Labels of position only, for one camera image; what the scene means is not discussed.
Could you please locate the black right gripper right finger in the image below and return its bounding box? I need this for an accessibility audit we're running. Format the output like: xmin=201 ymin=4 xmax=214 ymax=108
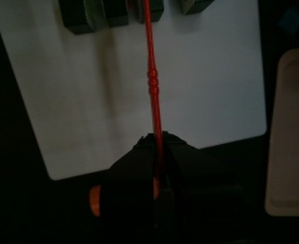
xmin=157 ymin=131 xmax=246 ymax=244

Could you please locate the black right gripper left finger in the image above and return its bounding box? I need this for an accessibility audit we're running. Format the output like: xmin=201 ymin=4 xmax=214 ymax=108
xmin=98 ymin=132 xmax=158 ymax=244

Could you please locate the red toy knife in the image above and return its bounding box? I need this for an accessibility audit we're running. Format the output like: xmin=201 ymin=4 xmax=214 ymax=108
xmin=89 ymin=0 xmax=165 ymax=217

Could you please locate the dark green sushi piece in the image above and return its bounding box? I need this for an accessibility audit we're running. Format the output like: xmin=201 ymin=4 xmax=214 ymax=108
xmin=58 ymin=0 xmax=110 ymax=35
xmin=178 ymin=0 xmax=217 ymax=16

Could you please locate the beige plate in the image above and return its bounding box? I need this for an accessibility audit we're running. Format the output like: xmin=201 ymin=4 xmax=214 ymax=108
xmin=262 ymin=46 xmax=299 ymax=217

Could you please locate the white cutting board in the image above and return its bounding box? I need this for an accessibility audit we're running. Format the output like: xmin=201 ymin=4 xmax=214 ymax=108
xmin=0 ymin=0 xmax=267 ymax=182

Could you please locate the blue object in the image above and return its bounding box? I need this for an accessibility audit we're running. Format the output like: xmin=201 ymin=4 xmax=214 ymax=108
xmin=277 ymin=5 xmax=299 ymax=34

